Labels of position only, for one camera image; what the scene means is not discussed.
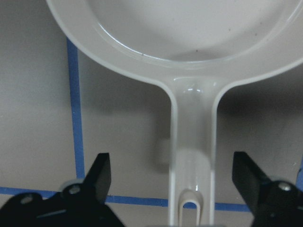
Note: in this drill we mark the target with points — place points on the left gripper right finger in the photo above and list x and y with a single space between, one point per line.
253 185

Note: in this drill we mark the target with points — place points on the beige plastic dustpan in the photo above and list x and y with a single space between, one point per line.
195 50

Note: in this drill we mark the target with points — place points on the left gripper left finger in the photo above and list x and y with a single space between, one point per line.
97 181

